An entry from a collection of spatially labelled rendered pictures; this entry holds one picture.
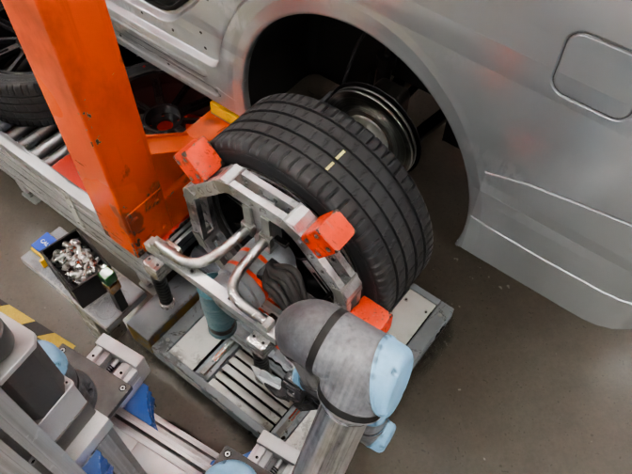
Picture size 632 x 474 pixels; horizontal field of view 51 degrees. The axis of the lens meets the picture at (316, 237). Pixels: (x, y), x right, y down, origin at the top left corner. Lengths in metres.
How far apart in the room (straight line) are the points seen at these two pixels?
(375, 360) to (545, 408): 1.64
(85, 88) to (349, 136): 0.64
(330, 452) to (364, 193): 0.64
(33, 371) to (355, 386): 0.46
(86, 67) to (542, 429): 1.90
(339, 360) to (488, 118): 0.75
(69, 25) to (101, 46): 0.11
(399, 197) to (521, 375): 1.22
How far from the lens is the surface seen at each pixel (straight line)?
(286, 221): 1.49
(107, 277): 2.04
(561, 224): 1.68
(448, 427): 2.50
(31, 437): 0.91
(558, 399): 2.64
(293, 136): 1.58
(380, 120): 1.95
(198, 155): 1.66
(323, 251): 1.47
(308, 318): 1.06
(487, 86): 1.52
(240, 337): 2.42
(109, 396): 1.69
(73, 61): 1.66
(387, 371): 1.02
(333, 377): 1.05
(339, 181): 1.52
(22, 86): 2.94
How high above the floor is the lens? 2.32
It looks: 55 degrees down
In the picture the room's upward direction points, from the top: straight up
